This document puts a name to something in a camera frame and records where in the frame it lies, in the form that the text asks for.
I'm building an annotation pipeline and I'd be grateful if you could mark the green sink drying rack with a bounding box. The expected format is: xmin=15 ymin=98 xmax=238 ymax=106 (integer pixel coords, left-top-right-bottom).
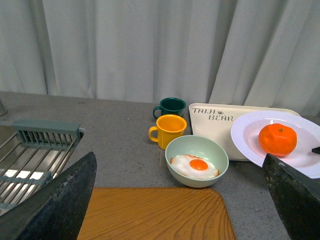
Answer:
xmin=0 ymin=118 xmax=85 ymax=215

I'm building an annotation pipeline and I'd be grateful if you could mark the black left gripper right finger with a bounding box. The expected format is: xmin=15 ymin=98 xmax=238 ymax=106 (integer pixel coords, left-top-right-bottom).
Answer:
xmin=262 ymin=153 xmax=320 ymax=240

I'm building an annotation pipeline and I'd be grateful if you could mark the cream bear serving tray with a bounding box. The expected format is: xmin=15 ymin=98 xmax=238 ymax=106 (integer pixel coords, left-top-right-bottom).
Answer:
xmin=188 ymin=103 xmax=300 ymax=162

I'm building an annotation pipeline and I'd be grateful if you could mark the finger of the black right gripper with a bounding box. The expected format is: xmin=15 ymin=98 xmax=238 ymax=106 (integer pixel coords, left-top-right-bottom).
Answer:
xmin=311 ymin=146 xmax=320 ymax=154

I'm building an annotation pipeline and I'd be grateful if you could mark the orange mandarin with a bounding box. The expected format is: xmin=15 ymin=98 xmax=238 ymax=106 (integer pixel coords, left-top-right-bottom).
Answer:
xmin=258 ymin=123 xmax=298 ymax=157

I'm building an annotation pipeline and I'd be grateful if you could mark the grey-white curtain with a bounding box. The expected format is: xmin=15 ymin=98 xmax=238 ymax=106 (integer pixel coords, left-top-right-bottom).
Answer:
xmin=0 ymin=0 xmax=320 ymax=116

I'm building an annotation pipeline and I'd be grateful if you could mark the wooden cutting board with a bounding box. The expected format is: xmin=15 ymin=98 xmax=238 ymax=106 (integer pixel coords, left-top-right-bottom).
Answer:
xmin=77 ymin=187 xmax=237 ymax=240

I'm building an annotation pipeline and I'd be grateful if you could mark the yellow enamel mug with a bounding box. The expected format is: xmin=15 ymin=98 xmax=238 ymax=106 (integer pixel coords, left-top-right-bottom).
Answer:
xmin=148 ymin=114 xmax=187 ymax=150

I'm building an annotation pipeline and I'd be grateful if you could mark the dark green enamel mug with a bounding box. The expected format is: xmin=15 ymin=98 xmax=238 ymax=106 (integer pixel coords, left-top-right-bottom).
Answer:
xmin=152 ymin=97 xmax=187 ymax=120

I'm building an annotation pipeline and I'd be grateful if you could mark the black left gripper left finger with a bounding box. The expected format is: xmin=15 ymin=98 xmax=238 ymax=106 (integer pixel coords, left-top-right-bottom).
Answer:
xmin=0 ymin=152 xmax=97 ymax=240

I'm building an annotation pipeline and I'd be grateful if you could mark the pale green bowl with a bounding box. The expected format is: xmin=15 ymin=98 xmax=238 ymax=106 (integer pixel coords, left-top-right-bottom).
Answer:
xmin=165 ymin=135 xmax=229 ymax=188

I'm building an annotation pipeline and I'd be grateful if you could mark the fake fried egg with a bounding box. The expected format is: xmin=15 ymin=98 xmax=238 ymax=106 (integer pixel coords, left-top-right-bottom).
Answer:
xmin=170 ymin=154 xmax=220 ymax=180

